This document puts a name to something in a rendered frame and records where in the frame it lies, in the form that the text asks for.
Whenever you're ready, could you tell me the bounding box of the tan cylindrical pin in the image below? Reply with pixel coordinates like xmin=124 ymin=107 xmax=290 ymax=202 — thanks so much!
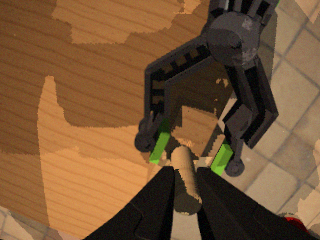
xmin=171 ymin=145 xmax=202 ymax=216

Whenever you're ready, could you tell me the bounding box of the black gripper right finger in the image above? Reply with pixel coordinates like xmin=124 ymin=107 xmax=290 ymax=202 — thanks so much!
xmin=196 ymin=167 xmax=319 ymax=240

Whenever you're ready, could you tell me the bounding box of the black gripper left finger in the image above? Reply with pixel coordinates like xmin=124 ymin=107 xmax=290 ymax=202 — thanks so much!
xmin=82 ymin=166 xmax=175 ymax=240

